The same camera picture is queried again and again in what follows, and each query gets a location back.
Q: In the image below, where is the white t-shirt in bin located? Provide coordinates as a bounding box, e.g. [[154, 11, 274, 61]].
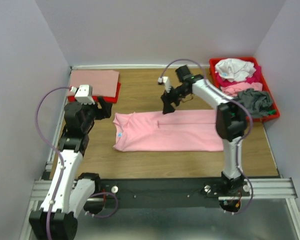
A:
[[215, 58, 257, 83]]

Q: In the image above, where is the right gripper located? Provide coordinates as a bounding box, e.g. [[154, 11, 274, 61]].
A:
[[160, 84, 190, 116]]

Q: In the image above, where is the green garment in bin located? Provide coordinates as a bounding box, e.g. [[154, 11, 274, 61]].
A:
[[267, 109, 277, 116]]

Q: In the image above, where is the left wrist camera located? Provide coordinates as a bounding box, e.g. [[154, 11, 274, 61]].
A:
[[70, 84, 95, 105]]

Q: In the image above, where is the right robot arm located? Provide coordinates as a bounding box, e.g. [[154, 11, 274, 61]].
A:
[[157, 65, 253, 196]]

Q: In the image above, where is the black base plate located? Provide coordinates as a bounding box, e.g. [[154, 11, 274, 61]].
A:
[[72, 176, 251, 213]]

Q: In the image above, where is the aluminium frame rail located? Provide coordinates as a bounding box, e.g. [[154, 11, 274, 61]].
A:
[[19, 97, 298, 240]]

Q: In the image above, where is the folded pink t-shirt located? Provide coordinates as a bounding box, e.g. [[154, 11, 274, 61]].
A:
[[70, 69, 119, 97]]

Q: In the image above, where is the folded red t-shirt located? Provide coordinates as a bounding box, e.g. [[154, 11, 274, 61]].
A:
[[67, 82, 121, 104]]

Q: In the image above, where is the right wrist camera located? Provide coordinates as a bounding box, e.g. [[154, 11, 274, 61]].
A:
[[157, 76, 172, 93]]

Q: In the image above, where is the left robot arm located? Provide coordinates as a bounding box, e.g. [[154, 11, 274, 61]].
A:
[[29, 96, 112, 240]]

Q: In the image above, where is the grey garment in bin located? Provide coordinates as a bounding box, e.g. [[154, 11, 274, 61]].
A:
[[234, 88, 274, 119]]

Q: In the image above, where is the magenta garment in bin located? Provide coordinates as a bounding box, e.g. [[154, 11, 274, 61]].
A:
[[215, 66, 262, 87]]

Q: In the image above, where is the red plastic bin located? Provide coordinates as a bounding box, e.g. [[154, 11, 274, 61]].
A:
[[209, 56, 280, 123]]

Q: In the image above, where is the salmon pink garment in bin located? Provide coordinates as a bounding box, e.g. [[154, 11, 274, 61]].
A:
[[220, 82, 263, 97]]

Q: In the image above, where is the light pink t-shirt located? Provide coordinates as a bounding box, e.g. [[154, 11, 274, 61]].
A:
[[113, 109, 224, 152]]

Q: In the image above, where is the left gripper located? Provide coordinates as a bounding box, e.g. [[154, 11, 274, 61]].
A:
[[79, 96, 113, 132]]

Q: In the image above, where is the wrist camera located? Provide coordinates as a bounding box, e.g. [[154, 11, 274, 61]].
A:
[[157, 76, 172, 93], [70, 84, 95, 105]]

